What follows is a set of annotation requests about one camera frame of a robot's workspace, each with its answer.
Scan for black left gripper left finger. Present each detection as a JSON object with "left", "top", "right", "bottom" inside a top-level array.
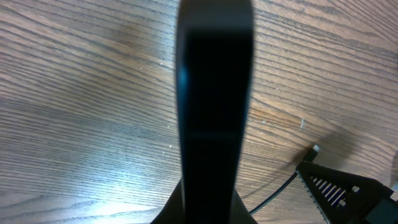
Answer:
[{"left": 150, "top": 180, "right": 185, "bottom": 224}]

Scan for black smartphone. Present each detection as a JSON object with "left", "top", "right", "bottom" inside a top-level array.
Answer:
[{"left": 175, "top": 0, "right": 254, "bottom": 223}]

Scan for black charger cable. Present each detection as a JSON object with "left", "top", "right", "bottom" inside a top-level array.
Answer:
[{"left": 248, "top": 144, "right": 321, "bottom": 216}]

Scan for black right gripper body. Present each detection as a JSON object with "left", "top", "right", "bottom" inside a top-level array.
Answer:
[{"left": 362, "top": 182, "right": 397, "bottom": 224}]

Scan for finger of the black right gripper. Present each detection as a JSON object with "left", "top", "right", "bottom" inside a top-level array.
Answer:
[{"left": 297, "top": 162, "right": 382, "bottom": 224}]

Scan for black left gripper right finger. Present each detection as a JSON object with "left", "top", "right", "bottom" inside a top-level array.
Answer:
[{"left": 231, "top": 189, "right": 257, "bottom": 224}]

